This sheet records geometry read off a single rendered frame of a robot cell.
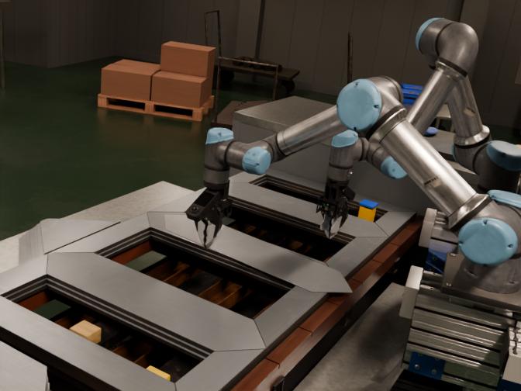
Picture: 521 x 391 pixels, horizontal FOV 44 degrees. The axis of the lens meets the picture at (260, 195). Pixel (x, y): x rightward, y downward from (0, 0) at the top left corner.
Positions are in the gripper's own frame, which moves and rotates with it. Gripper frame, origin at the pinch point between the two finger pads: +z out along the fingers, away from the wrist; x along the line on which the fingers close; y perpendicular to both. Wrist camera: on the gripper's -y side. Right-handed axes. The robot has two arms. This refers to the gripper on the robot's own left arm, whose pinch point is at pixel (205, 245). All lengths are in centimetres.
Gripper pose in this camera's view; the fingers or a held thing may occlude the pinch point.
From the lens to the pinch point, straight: 192.9
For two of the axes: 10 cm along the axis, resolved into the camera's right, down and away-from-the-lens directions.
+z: -1.2, 9.3, 3.5
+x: -8.6, -2.8, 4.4
